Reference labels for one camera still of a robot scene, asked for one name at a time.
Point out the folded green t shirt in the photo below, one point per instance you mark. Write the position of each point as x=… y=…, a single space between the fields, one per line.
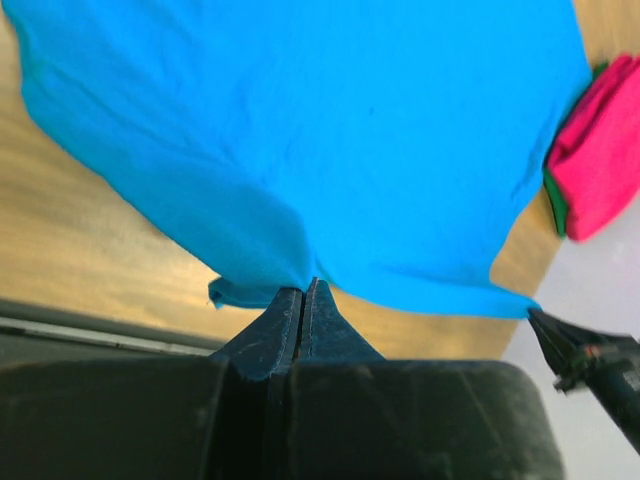
x=594 y=148

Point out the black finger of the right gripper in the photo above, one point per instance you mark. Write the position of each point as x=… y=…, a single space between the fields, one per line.
x=562 y=344

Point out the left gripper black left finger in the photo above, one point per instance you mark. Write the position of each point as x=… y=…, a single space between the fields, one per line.
x=268 y=345

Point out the folded pink t shirt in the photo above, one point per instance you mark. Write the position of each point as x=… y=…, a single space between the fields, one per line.
x=612 y=98

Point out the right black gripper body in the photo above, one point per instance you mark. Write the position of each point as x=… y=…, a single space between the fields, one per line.
x=609 y=369

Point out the blue t shirt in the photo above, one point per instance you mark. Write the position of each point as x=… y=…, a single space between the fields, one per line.
x=386 y=147

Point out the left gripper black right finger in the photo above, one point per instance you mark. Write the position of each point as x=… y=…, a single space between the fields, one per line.
x=324 y=334

